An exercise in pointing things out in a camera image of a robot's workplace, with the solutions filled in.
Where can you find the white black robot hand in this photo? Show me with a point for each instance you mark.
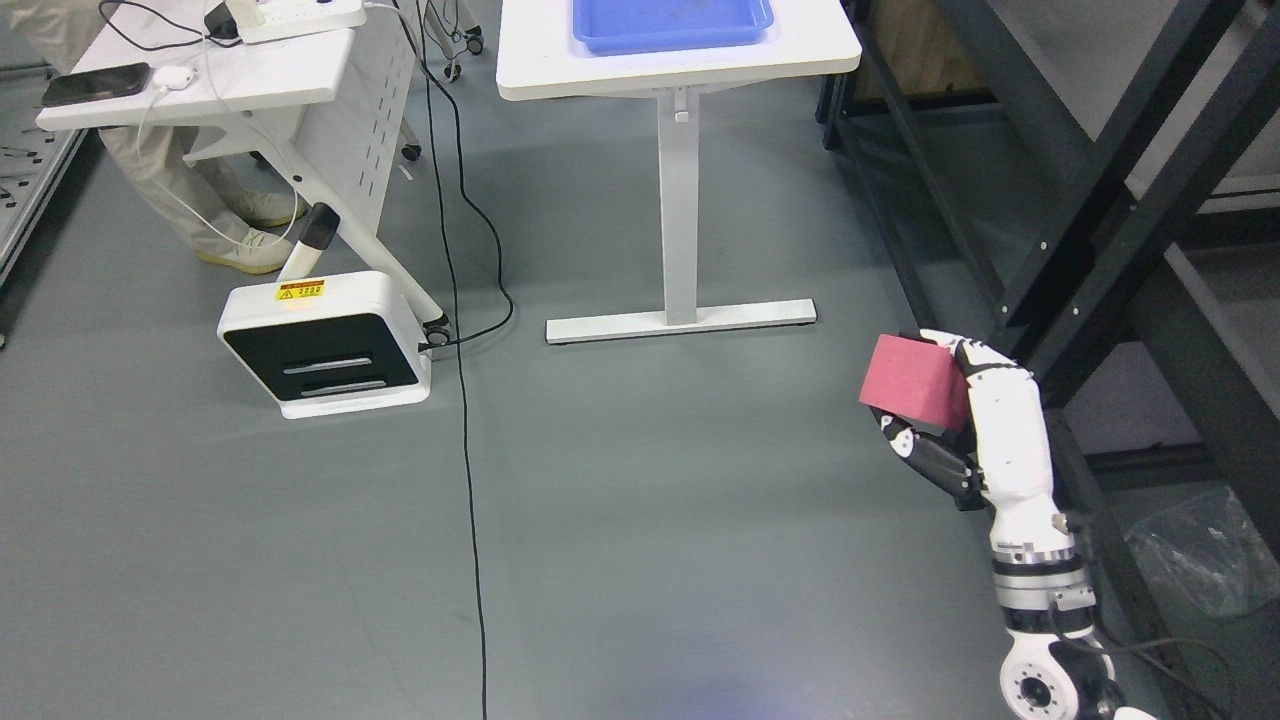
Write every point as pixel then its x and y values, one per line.
pixel 1002 455

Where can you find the pink foam block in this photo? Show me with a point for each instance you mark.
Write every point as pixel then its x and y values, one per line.
pixel 917 380

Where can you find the black metal shelf right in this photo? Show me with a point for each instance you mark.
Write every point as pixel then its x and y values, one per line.
pixel 1092 186

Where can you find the blue plastic tray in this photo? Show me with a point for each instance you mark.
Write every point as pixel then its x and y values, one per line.
pixel 635 27

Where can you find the clear plastic bag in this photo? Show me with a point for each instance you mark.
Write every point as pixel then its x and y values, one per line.
pixel 1207 549

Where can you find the white table with leg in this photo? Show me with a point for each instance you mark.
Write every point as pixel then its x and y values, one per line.
pixel 538 58

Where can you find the white black floor device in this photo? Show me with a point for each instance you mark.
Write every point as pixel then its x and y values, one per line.
pixel 327 344

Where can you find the white folding desk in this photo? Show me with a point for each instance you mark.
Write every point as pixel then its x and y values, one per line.
pixel 324 109

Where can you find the person in beige trousers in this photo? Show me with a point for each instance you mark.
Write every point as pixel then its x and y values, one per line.
pixel 223 222

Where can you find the white power strip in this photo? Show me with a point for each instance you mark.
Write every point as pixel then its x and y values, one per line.
pixel 258 22

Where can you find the black smartphone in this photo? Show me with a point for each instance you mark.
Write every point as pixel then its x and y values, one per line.
pixel 97 85

